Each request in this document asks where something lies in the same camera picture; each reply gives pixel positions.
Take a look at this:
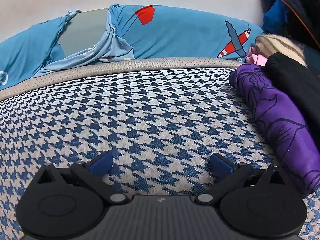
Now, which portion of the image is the blue houndstooth blanket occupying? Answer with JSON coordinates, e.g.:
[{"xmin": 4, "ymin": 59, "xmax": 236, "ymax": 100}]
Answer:
[{"xmin": 0, "ymin": 66, "xmax": 320, "ymax": 240}]

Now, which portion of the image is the beige striped knit garment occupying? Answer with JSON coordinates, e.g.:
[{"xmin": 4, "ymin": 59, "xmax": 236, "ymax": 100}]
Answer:
[{"xmin": 254, "ymin": 34, "xmax": 308, "ymax": 67}]

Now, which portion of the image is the pink cloth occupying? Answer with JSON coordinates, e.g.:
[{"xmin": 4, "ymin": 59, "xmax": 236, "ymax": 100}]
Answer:
[{"xmin": 245, "ymin": 47, "xmax": 268, "ymax": 67}]

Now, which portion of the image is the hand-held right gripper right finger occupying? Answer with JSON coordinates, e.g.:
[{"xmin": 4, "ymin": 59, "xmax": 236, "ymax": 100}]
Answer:
[{"xmin": 195, "ymin": 152, "xmax": 286, "ymax": 204}]

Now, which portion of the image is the purple printed garment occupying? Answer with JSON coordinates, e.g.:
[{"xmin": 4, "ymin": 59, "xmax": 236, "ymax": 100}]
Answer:
[{"xmin": 229, "ymin": 64, "xmax": 320, "ymax": 199}]

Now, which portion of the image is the beige dotted mat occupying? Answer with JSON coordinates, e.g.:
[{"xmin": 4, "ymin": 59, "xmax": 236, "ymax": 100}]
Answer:
[{"xmin": 0, "ymin": 57, "xmax": 247, "ymax": 100}]

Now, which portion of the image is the black garment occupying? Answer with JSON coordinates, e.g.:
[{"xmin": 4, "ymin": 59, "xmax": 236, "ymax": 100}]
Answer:
[{"xmin": 264, "ymin": 52, "xmax": 320, "ymax": 133}]

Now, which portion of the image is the grey-green cushion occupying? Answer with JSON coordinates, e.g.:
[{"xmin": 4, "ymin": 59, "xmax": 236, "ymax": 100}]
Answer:
[{"xmin": 57, "ymin": 8, "xmax": 110, "ymax": 57}]

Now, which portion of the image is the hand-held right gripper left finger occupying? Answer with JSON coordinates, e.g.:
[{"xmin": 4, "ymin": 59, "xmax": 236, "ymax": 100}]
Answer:
[{"xmin": 35, "ymin": 151, "xmax": 129, "ymax": 205}]

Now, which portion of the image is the blue airplane-print garment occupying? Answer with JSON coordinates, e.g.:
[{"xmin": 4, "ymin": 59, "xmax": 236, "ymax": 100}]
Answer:
[{"xmin": 0, "ymin": 4, "xmax": 266, "ymax": 91}]

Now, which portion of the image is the dark blue hanging jacket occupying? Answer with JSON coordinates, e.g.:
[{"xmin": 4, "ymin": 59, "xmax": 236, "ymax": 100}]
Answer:
[{"xmin": 260, "ymin": 0, "xmax": 320, "ymax": 55}]

